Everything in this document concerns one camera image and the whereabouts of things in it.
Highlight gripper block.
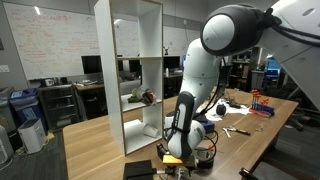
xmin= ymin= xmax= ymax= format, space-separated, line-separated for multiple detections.
xmin=162 ymin=154 xmax=185 ymax=167

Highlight white plastic cup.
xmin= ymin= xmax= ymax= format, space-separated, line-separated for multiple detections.
xmin=143 ymin=123 xmax=160 ymax=139

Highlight white paper cup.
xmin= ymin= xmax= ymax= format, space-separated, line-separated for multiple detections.
xmin=130 ymin=86 xmax=147 ymax=101

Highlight black storage cabinet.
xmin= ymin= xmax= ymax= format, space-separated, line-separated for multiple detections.
xmin=37 ymin=83 xmax=80 ymax=131

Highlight small black silver tripod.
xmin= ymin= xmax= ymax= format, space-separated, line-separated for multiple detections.
xmin=153 ymin=166 xmax=193 ymax=180

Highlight black tape dispenser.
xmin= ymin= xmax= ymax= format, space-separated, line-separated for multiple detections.
xmin=155 ymin=143 xmax=169 ymax=160

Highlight black square plate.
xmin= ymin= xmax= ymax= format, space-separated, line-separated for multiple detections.
xmin=123 ymin=159 xmax=155 ymax=180

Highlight small white tool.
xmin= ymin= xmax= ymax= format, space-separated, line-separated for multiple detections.
xmin=222 ymin=127 xmax=232 ymax=139

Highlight black round object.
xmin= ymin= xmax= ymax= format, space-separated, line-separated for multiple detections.
xmin=215 ymin=103 xmax=228 ymax=117

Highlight white paper sheet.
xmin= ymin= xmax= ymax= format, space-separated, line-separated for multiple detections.
xmin=204 ymin=98 xmax=251 ymax=122

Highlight black computer monitor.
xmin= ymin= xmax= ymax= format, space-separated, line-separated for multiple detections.
xmin=117 ymin=59 xmax=143 ymax=74
xmin=163 ymin=55 xmax=182 ymax=71
xmin=81 ymin=55 xmax=103 ymax=75

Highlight orange hex key set stand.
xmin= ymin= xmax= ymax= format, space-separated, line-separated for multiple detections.
xmin=249 ymin=89 xmax=276 ymax=118

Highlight dark chair seat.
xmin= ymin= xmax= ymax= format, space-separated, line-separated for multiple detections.
xmin=238 ymin=161 xmax=320 ymax=180

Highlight wooden office desk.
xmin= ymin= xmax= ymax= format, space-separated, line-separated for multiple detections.
xmin=73 ymin=82 xmax=106 ymax=121

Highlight dark background shelving unit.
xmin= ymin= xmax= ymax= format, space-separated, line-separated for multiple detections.
xmin=229 ymin=49 xmax=255 ymax=91

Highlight tall white open shelf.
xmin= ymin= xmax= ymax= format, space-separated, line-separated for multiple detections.
xmin=93 ymin=0 xmax=165 ymax=157

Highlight lit blue screen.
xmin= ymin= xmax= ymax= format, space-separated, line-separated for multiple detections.
xmin=264 ymin=58 xmax=283 ymax=79

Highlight white air purifier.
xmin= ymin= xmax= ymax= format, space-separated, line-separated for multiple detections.
xmin=17 ymin=117 xmax=48 ymax=155

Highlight blue recycling bin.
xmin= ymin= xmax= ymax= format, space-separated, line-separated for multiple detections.
xmin=9 ymin=87 xmax=40 ymax=126

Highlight white rounded appliance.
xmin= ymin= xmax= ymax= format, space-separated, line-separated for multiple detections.
xmin=0 ymin=124 xmax=15 ymax=165

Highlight grey waste bin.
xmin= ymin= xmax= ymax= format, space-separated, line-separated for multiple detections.
xmin=0 ymin=86 xmax=17 ymax=134

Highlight black handled pliers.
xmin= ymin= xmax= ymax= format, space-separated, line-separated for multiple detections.
xmin=228 ymin=125 xmax=252 ymax=136

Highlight wall whiteboard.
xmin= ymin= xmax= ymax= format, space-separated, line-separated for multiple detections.
xmin=3 ymin=2 xmax=201 ymax=81

